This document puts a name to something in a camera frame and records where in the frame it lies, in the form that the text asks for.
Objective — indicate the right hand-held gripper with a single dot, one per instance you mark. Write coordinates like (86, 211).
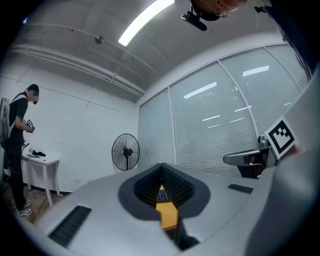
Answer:
(281, 137)

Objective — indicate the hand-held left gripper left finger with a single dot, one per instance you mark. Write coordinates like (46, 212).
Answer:
(100, 212)

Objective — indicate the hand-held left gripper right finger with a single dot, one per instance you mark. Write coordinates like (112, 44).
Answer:
(220, 205)

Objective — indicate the black keyboard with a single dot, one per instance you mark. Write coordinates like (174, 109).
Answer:
(163, 195)

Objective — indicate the white window blinds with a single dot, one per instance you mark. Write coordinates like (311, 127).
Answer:
(205, 125)

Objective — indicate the black standing fan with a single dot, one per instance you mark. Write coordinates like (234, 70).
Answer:
(125, 151)

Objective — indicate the white table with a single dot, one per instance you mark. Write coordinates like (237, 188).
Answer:
(47, 161)

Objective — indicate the black cloth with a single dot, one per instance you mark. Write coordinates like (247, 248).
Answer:
(38, 153)

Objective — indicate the dark flat tablet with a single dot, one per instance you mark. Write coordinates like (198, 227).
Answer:
(33, 156)

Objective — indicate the white ceiling pipe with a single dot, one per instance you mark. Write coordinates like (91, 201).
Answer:
(110, 78)

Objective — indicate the person's navy white shirt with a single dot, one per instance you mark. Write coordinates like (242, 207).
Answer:
(292, 32)

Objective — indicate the person's head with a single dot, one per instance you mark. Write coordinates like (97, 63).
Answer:
(225, 3)

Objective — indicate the round ceiling detector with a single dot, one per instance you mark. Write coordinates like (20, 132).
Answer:
(98, 40)

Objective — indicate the long ceiling light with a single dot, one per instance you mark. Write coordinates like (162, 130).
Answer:
(146, 21)

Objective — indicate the black head-mounted camera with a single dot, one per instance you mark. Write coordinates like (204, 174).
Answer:
(196, 21)

